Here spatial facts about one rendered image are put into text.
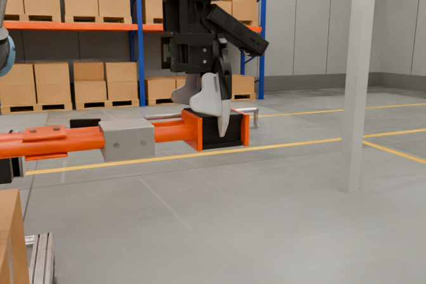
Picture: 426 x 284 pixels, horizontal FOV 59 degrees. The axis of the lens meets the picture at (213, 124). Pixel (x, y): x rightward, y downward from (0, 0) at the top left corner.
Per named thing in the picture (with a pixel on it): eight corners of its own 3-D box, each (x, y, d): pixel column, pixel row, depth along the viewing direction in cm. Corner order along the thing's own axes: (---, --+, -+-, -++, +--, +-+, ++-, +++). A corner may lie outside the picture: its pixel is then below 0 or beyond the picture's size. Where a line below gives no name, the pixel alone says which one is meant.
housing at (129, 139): (104, 163, 50) (103, 130, 49) (99, 150, 56) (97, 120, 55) (156, 157, 53) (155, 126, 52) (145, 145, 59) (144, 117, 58)
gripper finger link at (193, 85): (166, 116, 64) (170, 67, 59) (198, 114, 66) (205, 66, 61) (171, 127, 62) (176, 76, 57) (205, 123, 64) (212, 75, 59)
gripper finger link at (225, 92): (212, 105, 55) (203, 50, 57) (222, 104, 56) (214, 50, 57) (224, 97, 51) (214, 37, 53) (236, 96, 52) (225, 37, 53)
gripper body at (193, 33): (160, 73, 58) (158, -8, 56) (212, 71, 61) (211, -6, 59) (175, 77, 51) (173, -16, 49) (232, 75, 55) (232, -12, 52)
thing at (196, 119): (197, 152, 54) (197, 118, 53) (181, 140, 61) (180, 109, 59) (249, 146, 57) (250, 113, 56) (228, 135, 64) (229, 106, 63)
